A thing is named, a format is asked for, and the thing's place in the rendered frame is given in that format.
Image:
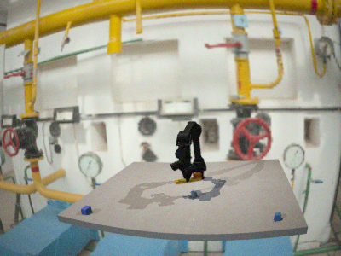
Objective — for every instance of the yellow bar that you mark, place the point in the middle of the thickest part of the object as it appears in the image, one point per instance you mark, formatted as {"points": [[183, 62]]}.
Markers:
{"points": [[196, 177]]}

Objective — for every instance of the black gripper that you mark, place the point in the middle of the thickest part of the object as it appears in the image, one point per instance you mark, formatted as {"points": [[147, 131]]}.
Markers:
{"points": [[188, 169]]}

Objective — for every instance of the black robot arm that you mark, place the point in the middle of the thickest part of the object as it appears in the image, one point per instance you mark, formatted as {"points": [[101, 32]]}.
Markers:
{"points": [[185, 138]]}

